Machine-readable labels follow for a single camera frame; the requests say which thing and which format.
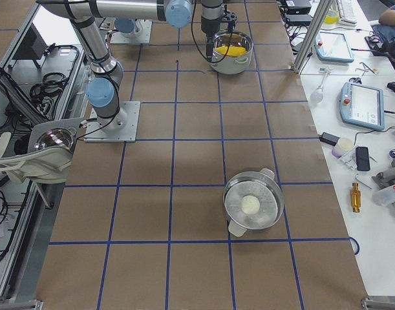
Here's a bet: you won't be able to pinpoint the blue teach pendant far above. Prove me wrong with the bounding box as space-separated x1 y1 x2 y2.
315 32 354 63

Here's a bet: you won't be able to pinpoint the black phone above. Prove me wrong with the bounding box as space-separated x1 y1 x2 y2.
356 147 370 172

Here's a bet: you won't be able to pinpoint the aluminium frame post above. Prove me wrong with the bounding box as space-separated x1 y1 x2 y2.
292 0 332 74

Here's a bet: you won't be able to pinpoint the gold metal cylinder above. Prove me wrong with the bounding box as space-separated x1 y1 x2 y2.
350 182 361 213

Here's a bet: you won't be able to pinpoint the black power adapter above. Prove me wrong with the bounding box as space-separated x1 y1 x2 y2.
319 132 340 147

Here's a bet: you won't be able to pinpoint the yellow toy corn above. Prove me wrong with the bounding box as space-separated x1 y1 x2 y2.
214 46 247 57

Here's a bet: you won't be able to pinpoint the pale green electric pot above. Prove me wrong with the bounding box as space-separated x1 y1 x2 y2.
210 30 253 75

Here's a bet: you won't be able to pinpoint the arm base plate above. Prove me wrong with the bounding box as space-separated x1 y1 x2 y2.
111 18 153 45
83 101 141 143

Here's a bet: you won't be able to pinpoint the steel bowl on chair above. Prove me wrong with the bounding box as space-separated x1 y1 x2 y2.
34 128 74 150

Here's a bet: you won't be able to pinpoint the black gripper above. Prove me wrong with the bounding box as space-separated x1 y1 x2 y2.
205 32 216 62

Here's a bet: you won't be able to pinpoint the steel pot with lid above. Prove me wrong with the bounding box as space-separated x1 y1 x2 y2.
223 168 284 237

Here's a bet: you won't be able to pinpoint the white paper cup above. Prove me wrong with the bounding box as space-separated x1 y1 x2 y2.
332 138 354 158

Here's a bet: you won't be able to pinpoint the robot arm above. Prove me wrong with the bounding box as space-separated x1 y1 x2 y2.
39 1 197 142

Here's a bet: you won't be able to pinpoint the blue teach pendant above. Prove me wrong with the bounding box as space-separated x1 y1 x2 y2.
339 82 385 131
315 32 354 63

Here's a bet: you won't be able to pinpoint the black scissors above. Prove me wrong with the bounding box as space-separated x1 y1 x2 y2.
348 77 362 85

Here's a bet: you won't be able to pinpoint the blue teach pendant near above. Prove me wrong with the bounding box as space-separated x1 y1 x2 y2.
339 82 385 131

